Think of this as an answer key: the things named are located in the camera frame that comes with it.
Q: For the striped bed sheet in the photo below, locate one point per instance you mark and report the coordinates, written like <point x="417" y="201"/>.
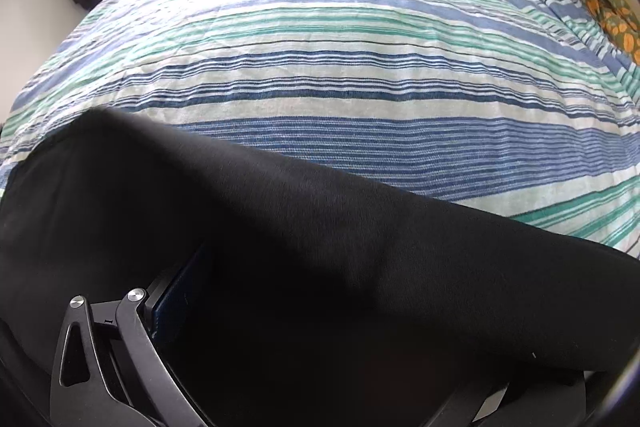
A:
<point x="350" y="82"/>

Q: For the black pants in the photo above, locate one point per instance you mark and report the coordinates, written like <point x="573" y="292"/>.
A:
<point x="300" y="282"/>

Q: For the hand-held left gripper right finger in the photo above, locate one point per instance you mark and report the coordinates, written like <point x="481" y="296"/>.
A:
<point x="540" y="402"/>

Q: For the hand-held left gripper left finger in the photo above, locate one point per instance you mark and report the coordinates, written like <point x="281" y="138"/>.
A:
<point x="180" y="297"/>

